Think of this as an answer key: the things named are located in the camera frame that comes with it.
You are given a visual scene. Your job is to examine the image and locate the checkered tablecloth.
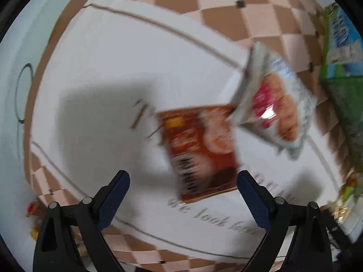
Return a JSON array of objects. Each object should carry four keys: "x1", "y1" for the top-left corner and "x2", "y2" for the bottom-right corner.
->
[{"x1": 23, "y1": 0, "x2": 363, "y2": 270}]

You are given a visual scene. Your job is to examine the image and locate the green and blue snack bag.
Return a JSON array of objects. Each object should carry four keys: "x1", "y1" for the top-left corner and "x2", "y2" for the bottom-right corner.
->
[{"x1": 319, "y1": 2, "x2": 363, "y2": 170}]

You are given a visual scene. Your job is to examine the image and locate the large yellow snack packet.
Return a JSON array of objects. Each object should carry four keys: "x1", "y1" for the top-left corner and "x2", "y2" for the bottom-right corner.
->
[{"x1": 326, "y1": 173, "x2": 363, "y2": 221}]

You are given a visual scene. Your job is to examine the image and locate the white cookie snack packet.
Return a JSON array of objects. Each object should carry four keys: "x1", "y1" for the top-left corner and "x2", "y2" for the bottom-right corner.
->
[{"x1": 231, "y1": 42, "x2": 318, "y2": 159}]

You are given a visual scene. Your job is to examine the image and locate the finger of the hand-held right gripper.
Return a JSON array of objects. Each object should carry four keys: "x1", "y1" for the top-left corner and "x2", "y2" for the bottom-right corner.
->
[{"x1": 320, "y1": 208, "x2": 352, "y2": 245}]

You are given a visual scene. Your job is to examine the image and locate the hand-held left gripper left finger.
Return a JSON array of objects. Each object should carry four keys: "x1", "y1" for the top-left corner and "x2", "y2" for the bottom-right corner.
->
[{"x1": 32, "y1": 170, "x2": 131, "y2": 272}]

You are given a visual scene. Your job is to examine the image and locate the red-brown snack packet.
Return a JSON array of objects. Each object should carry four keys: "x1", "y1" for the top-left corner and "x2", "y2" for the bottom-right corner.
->
[{"x1": 157, "y1": 105, "x2": 241, "y2": 203}]

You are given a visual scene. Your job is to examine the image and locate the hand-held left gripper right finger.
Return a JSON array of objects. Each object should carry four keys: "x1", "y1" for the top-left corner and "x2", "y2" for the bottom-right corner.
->
[{"x1": 237, "y1": 170, "x2": 334, "y2": 272}]

